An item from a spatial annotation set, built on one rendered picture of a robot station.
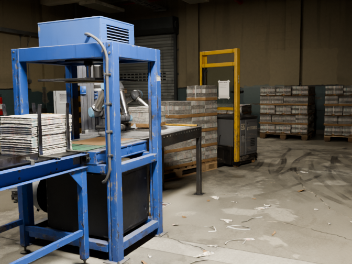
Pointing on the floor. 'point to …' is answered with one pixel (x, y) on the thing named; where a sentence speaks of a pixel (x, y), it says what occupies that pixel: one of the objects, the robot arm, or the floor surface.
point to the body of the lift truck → (222, 127)
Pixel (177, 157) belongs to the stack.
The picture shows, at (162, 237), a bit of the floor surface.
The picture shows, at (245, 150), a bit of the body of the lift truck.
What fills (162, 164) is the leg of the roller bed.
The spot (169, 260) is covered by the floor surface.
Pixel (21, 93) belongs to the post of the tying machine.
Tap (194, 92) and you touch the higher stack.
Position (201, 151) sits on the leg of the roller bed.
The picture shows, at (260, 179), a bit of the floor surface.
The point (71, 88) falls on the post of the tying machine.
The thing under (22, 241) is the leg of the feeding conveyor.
